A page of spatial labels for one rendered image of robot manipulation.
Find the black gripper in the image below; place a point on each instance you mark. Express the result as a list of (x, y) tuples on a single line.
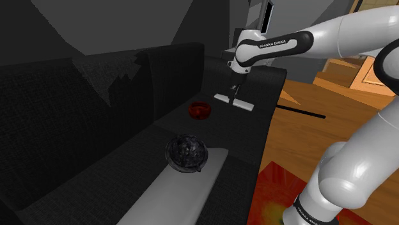
[(239, 80)]

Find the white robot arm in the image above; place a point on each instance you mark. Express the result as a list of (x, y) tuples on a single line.
[(358, 31)]

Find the white flat slab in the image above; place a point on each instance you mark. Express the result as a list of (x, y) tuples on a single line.
[(244, 105)]

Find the red bowl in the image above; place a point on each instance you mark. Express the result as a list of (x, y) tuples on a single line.
[(199, 110)]

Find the thin black bar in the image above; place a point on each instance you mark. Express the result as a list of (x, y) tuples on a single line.
[(300, 112)]

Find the dark marbled round bowl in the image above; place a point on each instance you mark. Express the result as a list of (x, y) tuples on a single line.
[(186, 152)]

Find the red patterned robot stand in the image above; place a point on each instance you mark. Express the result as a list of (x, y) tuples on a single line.
[(270, 193)]

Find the orange wooden furniture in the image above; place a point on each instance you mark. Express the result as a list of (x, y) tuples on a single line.
[(364, 78)]

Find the dark fabric sofa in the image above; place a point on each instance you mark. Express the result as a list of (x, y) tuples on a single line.
[(62, 124)]

